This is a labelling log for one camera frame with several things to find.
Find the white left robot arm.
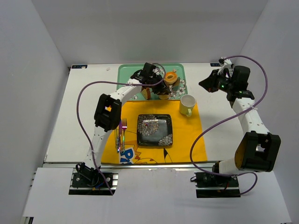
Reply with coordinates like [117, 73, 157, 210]
[76, 63, 171, 185]

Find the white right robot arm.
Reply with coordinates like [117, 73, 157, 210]
[199, 65, 281, 175]

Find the sliced loaf cake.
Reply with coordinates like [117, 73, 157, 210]
[141, 87, 151, 100]

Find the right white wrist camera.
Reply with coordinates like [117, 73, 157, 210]
[218, 57, 233, 77]

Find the wooden handled metal spatula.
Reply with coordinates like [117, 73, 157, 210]
[170, 77, 180, 90]

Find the green floral tray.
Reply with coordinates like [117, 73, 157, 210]
[117, 63, 188, 100]

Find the small round muffin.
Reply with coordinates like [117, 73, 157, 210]
[159, 94, 170, 100]

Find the black floral square plate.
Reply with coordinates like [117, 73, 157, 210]
[137, 114, 173, 147]

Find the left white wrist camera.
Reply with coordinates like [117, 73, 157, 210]
[152, 66, 161, 76]

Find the iridescent knife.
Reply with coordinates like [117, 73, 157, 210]
[117, 120, 122, 153]

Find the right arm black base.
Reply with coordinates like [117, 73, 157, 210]
[190, 172, 241, 198]

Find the iridescent spoon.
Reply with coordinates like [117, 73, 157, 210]
[114, 128, 120, 151]

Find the aluminium front rail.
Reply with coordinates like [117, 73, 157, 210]
[43, 157, 202, 174]

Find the blue label left corner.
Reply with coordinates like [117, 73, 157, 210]
[71, 65, 87, 69]

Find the iridescent fork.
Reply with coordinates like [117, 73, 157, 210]
[121, 118, 127, 154]

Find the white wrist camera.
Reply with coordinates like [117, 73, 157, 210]
[152, 66, 161, 76]
[218, 57, 233, 77]

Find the blue label corner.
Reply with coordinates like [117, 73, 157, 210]
[210, 63, 221, 67]
[71, 65, 87, 69]

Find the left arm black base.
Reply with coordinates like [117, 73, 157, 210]
[69, 163, 118, 196]

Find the yellow green mug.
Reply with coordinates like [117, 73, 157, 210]
[179, 95, 196, 117]

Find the blue label right corner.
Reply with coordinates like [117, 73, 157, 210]
[210, 63, 221, 67]

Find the glazed ring donut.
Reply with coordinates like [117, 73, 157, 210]
[164, 71, 178, 84]

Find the yellow cartoon placemat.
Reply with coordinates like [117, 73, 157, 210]
[101, 100, 207, 165]

